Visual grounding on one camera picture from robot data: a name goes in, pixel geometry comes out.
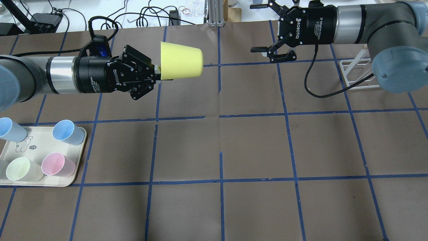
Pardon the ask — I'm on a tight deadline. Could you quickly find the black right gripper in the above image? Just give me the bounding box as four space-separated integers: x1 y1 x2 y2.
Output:
250 0 337 64

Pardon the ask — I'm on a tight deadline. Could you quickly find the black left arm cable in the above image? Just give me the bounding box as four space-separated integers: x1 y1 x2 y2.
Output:
88 16 119 44

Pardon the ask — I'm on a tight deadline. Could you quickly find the pink plastic cup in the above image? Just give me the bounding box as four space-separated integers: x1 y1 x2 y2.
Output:
41 152 77 177

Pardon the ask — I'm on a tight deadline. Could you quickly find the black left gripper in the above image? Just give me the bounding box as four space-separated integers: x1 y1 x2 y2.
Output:
74 45 174 100

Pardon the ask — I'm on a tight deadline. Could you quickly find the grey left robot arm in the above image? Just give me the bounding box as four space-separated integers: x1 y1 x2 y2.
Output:
0 45 162 111

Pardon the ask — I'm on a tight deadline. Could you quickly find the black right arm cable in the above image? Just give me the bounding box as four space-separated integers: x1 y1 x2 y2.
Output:
304 44 375 99

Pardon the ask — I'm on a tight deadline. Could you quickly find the black power adapter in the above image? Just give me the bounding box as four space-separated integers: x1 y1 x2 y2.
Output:
30 13 63 33

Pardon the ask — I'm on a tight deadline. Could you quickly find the white wire cup rack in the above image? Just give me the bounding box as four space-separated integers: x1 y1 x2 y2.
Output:
339 44 373 87

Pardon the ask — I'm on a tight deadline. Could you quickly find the blue cup on tray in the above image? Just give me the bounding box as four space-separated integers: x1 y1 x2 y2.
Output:
52 119 86 145

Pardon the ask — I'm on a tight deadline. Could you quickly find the yellow plastic cup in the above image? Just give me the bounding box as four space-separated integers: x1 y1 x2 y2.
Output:
160 42 204 80

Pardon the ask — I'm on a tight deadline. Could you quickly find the blue cup far left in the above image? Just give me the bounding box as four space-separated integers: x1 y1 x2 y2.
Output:
0 117 27 142

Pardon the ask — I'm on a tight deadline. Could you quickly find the aluminium frame post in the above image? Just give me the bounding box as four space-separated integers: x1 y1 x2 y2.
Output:
206 0 224 27

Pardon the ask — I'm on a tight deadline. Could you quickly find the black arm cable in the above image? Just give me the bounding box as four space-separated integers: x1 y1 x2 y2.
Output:
304 44 375 99
88 16 119 44

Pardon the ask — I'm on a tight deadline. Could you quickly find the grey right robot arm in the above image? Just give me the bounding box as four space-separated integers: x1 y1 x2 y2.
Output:
250 0 428 93

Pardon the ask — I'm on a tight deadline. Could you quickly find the pale green plastic cup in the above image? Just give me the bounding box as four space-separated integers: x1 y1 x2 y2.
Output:
6 157 44 182

